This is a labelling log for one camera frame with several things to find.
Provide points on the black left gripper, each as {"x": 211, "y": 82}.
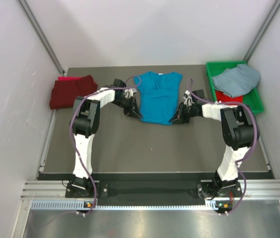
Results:
{"x": 136, "y": 112}

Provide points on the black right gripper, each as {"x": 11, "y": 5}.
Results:
{"x": 179, "y": 116}

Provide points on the blue t shirt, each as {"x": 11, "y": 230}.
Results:
{"x": 159, "y": 94}

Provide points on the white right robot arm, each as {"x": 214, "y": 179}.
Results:
{"x": 239, "y": 130}

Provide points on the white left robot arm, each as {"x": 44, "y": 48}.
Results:
{"x": 84, "y": 125}

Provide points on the red t shirt in bin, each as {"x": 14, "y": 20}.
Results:
{"x": 220, "y": 96}

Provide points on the grey t shirt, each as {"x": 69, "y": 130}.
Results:
{"x": 237, "y": 81}

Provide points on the dark red folded t shirt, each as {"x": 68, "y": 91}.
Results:
{"x": 64, "y": 93}

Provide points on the pink folded t shirt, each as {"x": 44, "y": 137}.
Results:
{"x": 65, "y": 78}

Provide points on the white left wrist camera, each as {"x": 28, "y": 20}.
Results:
{"x": 129, "y": 93}

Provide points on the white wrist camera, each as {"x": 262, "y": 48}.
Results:
{"x": 188, "y": 99}
{"x": 129, "y": 93}

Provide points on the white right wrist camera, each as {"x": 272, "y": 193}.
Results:
{"x": 188, "y": 99}

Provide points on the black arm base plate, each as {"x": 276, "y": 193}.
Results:
{"x": 192, "y": 188}

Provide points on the aluminium front rail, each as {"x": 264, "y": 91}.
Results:
{"x": 50, "y": 195}

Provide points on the right aluminium corner post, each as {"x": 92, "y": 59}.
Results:
{"x": 262, "y": 30}

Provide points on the aluminium corner post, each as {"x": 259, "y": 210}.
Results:
{"x": 41, "y": 35}
{"x": 262, "y": 30}

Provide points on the left aluminium corner post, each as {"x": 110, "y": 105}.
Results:
{"x": 41, "y": 35}

